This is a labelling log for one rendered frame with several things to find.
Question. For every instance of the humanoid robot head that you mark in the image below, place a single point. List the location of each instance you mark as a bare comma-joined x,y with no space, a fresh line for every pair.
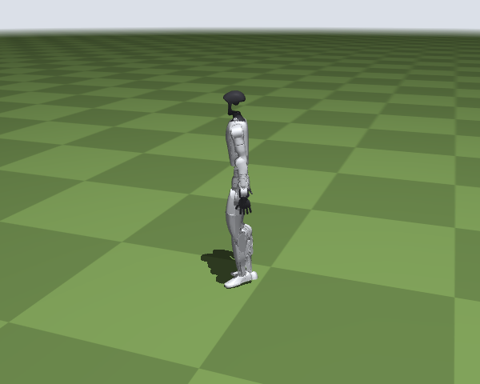
234,97

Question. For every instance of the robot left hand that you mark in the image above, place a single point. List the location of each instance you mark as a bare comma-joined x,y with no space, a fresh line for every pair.
244,203

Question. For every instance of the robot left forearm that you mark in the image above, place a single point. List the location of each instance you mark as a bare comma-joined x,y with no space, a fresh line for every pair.
242,176

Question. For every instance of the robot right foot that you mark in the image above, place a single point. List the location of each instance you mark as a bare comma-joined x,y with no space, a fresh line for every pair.
253,274

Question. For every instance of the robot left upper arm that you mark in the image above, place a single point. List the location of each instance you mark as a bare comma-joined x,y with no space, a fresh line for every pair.
237,135

